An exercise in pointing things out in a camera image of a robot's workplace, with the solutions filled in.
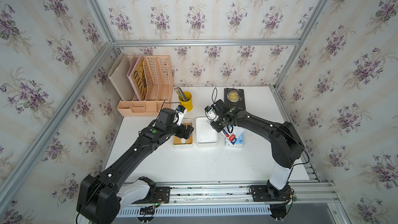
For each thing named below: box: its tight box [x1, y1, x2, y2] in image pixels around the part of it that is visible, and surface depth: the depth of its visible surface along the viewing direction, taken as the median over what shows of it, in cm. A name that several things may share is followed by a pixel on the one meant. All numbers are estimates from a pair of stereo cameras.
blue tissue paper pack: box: [224, 126, 245, 148], surface depth 89 cm
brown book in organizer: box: [129, 56, 147, 101], surface depth 98 cm
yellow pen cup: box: [178, 91, 193, 112], surface depth 103 cm
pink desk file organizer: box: [107, 53, 174, 117], surface depth 101 cm
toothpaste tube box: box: [220, 124, 237, 145], surface depth 87 cm
